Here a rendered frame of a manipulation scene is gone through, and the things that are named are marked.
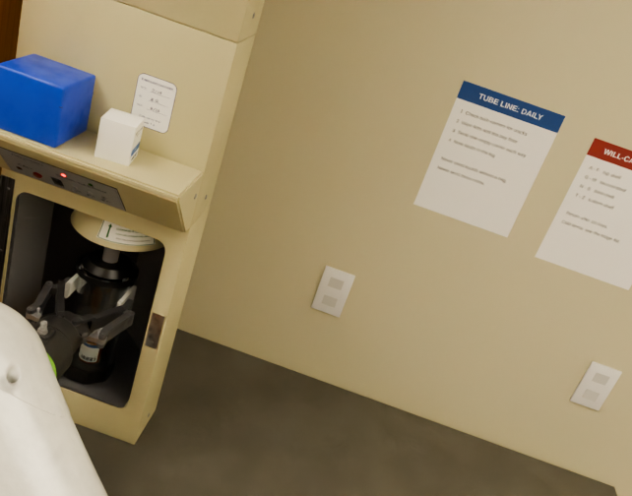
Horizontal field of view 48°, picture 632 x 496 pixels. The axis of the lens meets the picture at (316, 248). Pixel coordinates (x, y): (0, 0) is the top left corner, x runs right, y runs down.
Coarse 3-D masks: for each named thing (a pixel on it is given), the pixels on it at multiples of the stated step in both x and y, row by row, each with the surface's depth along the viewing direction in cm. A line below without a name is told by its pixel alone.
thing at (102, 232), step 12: (72, 216) 123; (84, 216) 120; (84, 228) 120; (96, 228) 119; (108, 228) 119; (120, 228) 119; (96, 240) 119; (108, 240) 119; (120, 240) 119; (132, 240) 120; (144, 240) 121; (156, 240) 123
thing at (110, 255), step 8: (104, 248) 125; (88, 256) 125; (96, 256) 126; (104, 256) 125; (112, 256) 125; (120, 256) 129; (88, 264) 124; (96, 264) 124; (104, 264) 125; (112, 264) 125; (120, 264) 126; (128, 264) 127; (96, 272) 123; (104, 272) 123; (112, 272) 124; (120, 272) 125; (128, 272) 126
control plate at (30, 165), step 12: (12, 156) 105; (24, 156) 103; (12, 168) 110; (24, 168) 108; (36, 168) 106; (48, 168) 104; (60, 168) 103; (48, 180) 109; (72, 180) 106; (84, 180) 104; (84, 192) 109; (96, 192) 107; (108, 192) 105; (108, 204) 110; (120, 204) 108
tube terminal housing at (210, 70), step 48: (48, 0) 102; (96, 0) 101; (48, 48) 105; (96, 48) 104; (144, 48) 103; (192, 48) 102; (240, 48) 104; (96, 96) 107; (192, 96) 105; (144, 144) 109; (192, 144) 108; (48, 192) 115; (192, 240) 119; (144, 384) 128
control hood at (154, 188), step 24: (0, 144) 102; (24, 144) 99; (72, 144) 103; (72, 168) 101; (96, 168) 99; (120, 168) 101; (144, 168) 103; (168, 168) 106; (192, 168) 109; (72, 192) 111; (120, 192) 103; (144, 192) 100; (168, 192) 99; (192, 192) 106; (144, 216) 110; (168, 216) 106; (192, 216) 112
